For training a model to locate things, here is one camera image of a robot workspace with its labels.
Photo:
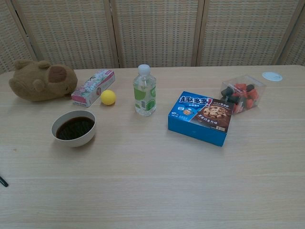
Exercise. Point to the black coffee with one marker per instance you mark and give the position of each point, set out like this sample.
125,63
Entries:
75,127

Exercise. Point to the white bowl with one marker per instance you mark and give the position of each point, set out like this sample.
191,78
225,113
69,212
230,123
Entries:
76,139

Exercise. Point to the clear bottle green label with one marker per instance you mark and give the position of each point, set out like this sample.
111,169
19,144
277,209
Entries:
144,95

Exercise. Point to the blue cookie box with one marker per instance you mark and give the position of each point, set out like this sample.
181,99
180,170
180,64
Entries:
197,126

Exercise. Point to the yellow ball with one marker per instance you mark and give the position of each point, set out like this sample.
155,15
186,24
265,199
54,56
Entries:
108,97

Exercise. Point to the pink floral carton box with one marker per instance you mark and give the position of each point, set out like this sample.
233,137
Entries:
93,88

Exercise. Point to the woven bamboo folding screen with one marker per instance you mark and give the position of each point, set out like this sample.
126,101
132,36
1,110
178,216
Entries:
155,31

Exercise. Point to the clear box red black pieces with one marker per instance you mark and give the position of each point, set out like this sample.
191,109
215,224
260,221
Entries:
243,95

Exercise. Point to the brown capybara plush toy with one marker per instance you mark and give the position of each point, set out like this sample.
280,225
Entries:
35,83

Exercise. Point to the white round disc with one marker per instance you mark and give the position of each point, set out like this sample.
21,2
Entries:
272,76

